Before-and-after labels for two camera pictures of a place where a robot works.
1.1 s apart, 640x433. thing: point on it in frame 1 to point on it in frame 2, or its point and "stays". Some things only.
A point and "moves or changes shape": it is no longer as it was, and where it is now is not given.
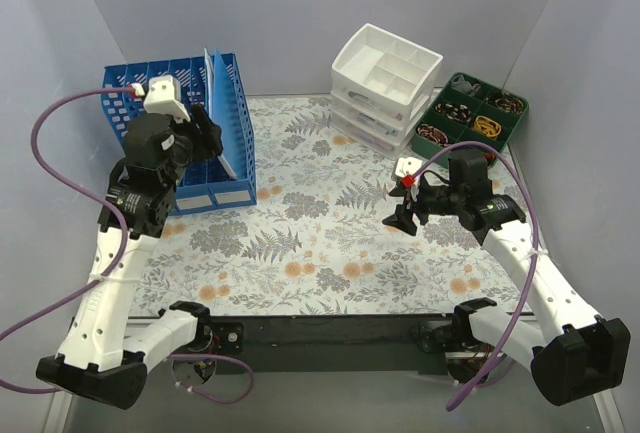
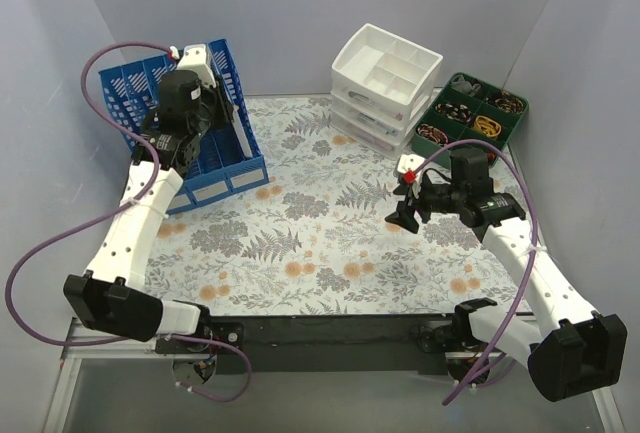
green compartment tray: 470,110 stays
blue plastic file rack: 182,82 moves or changes shape
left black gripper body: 198,132 to 223,104
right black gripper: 410,205 stays
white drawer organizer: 379,82 stays
